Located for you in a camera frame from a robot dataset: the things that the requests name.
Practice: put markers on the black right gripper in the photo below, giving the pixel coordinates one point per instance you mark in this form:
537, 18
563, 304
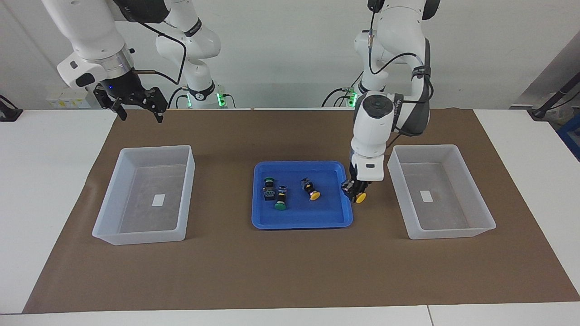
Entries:
129, 93

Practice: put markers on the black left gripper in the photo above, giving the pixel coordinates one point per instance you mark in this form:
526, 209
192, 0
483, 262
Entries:
359, 184

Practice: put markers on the yellow push button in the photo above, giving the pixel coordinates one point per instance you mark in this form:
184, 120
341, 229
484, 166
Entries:
360, 198
311, 190

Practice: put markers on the green push button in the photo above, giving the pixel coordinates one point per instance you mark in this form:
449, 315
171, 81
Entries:
281, 201
269, 192

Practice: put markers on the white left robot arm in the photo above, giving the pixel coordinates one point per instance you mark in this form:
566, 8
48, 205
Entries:
376, 122

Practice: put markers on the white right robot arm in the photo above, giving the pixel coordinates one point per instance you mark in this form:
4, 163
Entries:
88, 31

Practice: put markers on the white socket boxes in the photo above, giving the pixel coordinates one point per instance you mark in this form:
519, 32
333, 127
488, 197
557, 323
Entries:
68, 99

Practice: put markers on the blue plastic tray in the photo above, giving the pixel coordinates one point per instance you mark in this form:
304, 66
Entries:
301, 217

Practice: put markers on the white paper label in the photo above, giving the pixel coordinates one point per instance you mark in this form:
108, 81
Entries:
426, 196
158, 200

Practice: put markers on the translucent white plastic box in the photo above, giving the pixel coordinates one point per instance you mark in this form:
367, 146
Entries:
113, 235
453, 233

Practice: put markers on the brown paper mat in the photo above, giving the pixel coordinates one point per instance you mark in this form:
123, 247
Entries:
290, 271

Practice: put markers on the black clamp object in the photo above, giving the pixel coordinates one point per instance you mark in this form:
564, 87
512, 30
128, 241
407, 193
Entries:
9, 114

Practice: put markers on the black pole stand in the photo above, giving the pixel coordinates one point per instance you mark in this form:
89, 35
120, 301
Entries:
555, 97

